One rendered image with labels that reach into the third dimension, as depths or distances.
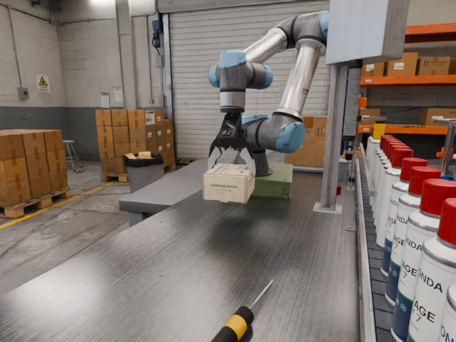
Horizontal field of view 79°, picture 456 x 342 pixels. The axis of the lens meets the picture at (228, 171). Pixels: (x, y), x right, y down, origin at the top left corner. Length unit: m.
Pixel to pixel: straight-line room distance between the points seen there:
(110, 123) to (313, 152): 3.65
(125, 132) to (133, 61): 2.18
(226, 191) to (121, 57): 5.93
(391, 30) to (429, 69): 4.19
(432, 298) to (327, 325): 0.24
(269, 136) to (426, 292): 0.78
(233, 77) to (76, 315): 0.63
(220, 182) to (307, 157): 0.89
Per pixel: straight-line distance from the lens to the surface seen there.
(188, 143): 5.76
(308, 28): 1.15
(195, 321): 0.50
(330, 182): 0.97
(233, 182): 0.74
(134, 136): 4.51
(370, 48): 0.83
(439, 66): 5.07
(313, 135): 1.55
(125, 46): 6.54
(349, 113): 0.82
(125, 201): 1.10
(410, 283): 0.40
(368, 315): 0.48
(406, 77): 4.82
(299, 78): 1.07
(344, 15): 0.90
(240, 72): 0.80
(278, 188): 1.06
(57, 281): 0.68
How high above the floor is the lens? 1.16
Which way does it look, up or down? 13 degrees down
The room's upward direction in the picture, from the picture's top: straight up
